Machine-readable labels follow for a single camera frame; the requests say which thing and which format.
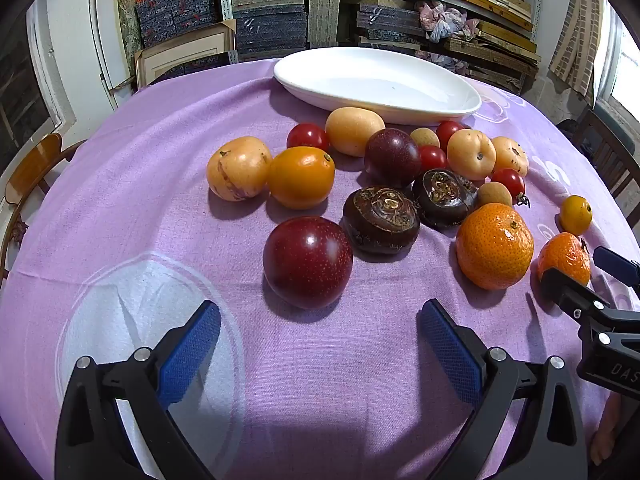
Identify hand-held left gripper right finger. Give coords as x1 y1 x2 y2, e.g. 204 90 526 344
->
417 298 588 480

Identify oval yellow pepino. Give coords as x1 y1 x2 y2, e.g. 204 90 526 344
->
325 107 386 157

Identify purple tablecloth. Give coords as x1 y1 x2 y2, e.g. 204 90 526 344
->
0 55 640 480

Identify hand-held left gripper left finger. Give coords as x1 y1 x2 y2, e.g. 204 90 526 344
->
54 300 223 480

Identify small mandarin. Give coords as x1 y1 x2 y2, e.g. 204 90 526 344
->
536 232 592 287

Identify bright window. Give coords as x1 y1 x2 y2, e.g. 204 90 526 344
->
592 5 640 111

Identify stack of dark blue boxes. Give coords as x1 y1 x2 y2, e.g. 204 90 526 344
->
231 0 308 63

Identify large mandarin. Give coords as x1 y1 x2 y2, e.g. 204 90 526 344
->
455 202 535 291

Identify person's right hand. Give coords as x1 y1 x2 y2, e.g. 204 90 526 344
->
589 392 626 467

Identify cracked dark water chestnut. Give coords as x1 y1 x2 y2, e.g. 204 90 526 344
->
411 167 480 230

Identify large streaked yellow pepino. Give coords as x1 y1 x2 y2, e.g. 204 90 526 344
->
206 136 273 202

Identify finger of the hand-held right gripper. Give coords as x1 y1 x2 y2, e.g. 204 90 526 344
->
539 266 640 334
592 246 640 293

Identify framed picture in cardboard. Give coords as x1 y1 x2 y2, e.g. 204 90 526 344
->
134 20 238 91

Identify red cherry tomato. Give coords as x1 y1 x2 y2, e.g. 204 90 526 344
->
435 120 466 148
418 145 449 173
490 167 531 208
286 123 331 152

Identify stack of dark patterned boxes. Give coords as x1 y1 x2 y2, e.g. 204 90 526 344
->
356 4 426 51

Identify beige checked curtain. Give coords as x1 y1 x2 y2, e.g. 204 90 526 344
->
547 0 608 98

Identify speckled red plum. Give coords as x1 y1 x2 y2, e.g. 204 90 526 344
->
263 216 354 310

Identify dark glass window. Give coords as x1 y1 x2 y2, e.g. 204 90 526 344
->
0 10 66 161

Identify white board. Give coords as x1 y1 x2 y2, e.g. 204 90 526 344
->
89 0 138 108

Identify small striped pepino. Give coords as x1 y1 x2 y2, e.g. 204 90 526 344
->
490 136 530 177

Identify stack of floral blue boxes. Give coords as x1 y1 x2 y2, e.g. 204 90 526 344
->
134 0 221 51

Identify white oval plate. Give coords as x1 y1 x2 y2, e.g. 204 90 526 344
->
273 47 482 127

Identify marbled green panel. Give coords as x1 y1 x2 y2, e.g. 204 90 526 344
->
115 0 143 61

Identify yellow apricot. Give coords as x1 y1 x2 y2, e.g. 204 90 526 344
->
446 129 497 181

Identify stack of wooden frames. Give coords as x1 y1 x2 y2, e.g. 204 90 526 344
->
435 0 543 96

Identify metal shelf rack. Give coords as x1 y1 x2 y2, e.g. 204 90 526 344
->
216 0 546 98

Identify pink cloth bundle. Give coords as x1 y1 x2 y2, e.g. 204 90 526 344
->
415 1 481 43

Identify round dark water chestnut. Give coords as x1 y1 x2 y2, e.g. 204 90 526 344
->
342 186 421 255

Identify light wooden chair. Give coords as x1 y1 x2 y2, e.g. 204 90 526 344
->
0 132 88 281

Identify tan longan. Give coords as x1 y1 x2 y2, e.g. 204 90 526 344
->
410 127 441 150
477 181 514 208

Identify dark wooden chair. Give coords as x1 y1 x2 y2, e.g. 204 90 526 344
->
575 107 640 221

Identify large orange tomato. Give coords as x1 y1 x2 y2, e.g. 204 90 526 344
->
266 146 336 210

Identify upright woven boxes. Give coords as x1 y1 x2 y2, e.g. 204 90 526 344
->
308 0 342 48

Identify small orange tomato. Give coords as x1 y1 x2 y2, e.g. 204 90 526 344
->
558 195 594 237

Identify dark purple plum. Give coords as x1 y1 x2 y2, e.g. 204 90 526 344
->
363 128 422 188

